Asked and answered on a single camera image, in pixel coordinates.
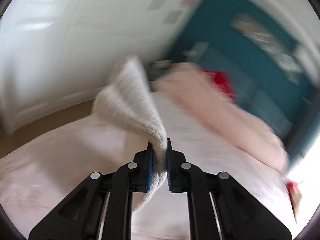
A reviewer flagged cream knitted sweater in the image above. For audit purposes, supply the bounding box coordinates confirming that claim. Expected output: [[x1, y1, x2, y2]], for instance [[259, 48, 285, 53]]
[[92, 55, 168, 211]]

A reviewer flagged pink butterfly bed blanket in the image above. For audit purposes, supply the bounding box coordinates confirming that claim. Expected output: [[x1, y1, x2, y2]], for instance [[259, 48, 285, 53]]
[[1, 92, 297, 239]]

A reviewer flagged teal padded headboard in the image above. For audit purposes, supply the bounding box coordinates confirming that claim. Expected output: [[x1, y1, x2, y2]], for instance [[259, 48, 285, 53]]
[[168, 0, 318, 163]]

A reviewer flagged pink folded quilt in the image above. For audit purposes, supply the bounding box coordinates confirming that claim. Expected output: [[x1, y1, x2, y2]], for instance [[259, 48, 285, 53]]
[[151, 63, 289, 173]]

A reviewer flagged red cloth item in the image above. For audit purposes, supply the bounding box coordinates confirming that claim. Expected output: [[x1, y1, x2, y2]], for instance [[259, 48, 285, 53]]
[[202, 69, 236, 101]]

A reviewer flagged white wardrobe with stickers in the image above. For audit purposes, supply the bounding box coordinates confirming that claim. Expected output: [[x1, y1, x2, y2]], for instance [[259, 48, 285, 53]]
[[1, 0, 201, 133]]

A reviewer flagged framed wall picture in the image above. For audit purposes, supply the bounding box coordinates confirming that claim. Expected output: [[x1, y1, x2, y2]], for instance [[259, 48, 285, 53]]
[[231, 12, 304, 85]]

